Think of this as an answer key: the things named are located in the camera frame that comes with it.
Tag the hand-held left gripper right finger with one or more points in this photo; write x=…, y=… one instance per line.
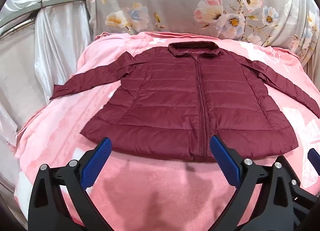
x=225, y=161

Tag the pink fleece blanket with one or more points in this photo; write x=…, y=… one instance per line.
x=150, y=191

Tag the maroon quilted jacket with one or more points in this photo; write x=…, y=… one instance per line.
x=162, y=101

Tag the white satin curtain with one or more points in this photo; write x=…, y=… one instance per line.
x=57, y=46

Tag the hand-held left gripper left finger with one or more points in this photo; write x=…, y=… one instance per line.
x=96, y=163

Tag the grey floral bed sheet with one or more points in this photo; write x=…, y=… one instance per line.
x=175, y=1

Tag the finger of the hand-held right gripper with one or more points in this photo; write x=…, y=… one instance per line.
x=314, y=158
x=306, y=193

